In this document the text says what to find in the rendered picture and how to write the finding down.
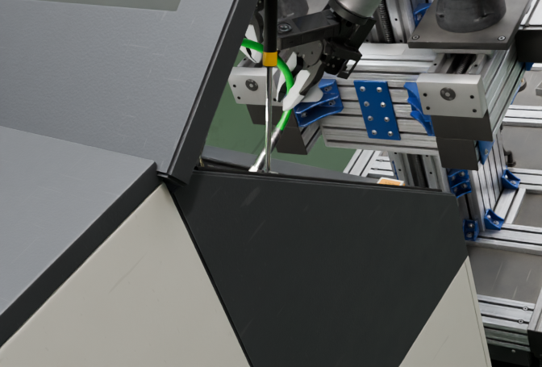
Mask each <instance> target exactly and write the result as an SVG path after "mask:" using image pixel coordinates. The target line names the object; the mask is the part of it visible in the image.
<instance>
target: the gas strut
mask: <svg viewBox="0 0 542 367"><path fill-rule="evenodd" d="M277 7H278V0H265V1H264V46H263V66H264V67H267V75H266V116H265V173H275V172H271V171H270V165H271V127H272V90H273V67H275V66H276V65H277Z"/></svg>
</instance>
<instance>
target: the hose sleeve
mask: <svg viewBox="0 0 542 367"><path fill-rule="evenodd" d="M283 132H284V131H283V130H281V129H279V128H278V127H275V128H274V129H273V131H272V132H271V153H272V151H273V150H274V148H275V146H276V145H277V142H278V141H279V140H280V138H281V136H282V134H283ZM264 165H265V145H264V147H263V148H262V149H261V152H260V154H259V155H258V157H257V158H256V160H255V162H254V164H253V166H254V167H255V168H257V169H259V170H262V169H263V167H264Z"/></svg>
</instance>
